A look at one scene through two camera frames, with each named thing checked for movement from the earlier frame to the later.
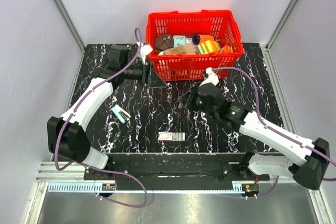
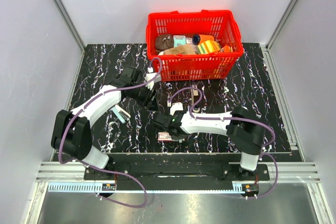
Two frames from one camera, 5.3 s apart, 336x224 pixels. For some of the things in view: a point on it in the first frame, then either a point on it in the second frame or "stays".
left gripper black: (149, 77) → (146, 103)
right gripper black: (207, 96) → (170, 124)
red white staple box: (171, 136) stays
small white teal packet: (121, 113) stays
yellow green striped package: (208, 46) stays
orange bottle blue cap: (198, 38) stays
